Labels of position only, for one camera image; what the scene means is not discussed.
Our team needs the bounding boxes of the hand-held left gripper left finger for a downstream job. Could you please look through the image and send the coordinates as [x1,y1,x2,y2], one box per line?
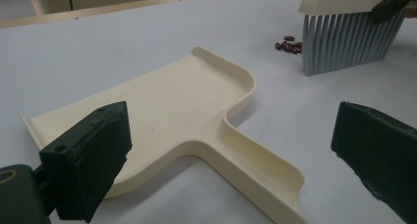
[38,100,133,224]

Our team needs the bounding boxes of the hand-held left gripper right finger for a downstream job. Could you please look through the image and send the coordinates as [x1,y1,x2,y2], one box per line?
[329,100,417,224]

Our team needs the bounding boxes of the cream hand brush grey bristles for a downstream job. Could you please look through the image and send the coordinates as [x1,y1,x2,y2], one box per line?
[298,0,417,77]

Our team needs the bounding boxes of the pile of red beans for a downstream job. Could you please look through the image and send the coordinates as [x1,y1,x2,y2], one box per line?
[274,35,303,55]

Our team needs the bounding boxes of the cream plastic dustpan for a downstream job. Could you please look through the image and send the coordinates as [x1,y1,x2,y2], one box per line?
[19,46,309,224]

